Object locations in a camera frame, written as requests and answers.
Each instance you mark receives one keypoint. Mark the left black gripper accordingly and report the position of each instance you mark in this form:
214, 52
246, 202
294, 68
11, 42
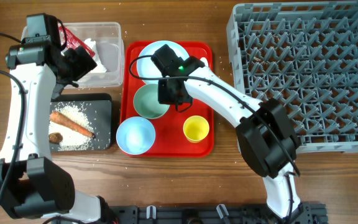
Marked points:
83, 63

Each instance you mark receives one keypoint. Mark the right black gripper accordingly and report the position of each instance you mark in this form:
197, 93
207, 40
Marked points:
164, 98

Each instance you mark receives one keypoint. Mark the green bowl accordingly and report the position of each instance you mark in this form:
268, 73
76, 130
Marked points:
146, 102

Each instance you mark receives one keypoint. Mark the red snack wrapper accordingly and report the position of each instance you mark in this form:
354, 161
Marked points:
73, 42

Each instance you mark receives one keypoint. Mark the large light blue plate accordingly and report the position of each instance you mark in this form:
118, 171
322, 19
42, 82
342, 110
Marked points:
146, 68

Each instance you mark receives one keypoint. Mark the yellow cup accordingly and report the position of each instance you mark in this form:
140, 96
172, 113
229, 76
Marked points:
196, 128

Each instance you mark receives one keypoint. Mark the white plastic spoon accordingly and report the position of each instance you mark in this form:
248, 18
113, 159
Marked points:
205, 61

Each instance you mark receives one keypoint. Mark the orange carrot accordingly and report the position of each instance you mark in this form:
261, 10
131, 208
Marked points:
61, 119

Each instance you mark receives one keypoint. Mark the small light blue bowl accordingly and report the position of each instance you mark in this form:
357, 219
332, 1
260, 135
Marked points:
135, 135

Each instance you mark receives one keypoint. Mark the brown food scrap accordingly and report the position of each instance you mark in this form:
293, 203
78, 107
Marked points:
55, 138

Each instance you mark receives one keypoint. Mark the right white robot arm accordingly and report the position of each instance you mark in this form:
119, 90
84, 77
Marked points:
265, 135

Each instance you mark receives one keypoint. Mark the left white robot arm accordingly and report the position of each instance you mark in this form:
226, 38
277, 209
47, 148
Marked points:
32, 186

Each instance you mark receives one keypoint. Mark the grey dishwasher rack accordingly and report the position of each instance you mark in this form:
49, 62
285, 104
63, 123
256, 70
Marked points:
305, 55

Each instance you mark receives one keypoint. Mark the crumpled white tissue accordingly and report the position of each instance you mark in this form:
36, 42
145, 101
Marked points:
100, 68

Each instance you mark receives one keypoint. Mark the red serving tray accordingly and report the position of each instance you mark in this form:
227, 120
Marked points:
170, 139

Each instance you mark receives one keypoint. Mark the black tray bin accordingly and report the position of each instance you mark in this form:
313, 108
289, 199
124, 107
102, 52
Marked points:
98, 108

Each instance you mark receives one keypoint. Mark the clear plastic bin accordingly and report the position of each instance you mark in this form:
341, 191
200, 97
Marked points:
110, 46

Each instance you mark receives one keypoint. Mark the white rice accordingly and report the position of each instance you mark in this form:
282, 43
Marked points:
72, 141

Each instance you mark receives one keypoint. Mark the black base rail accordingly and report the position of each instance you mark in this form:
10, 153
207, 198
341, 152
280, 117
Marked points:
220, 214

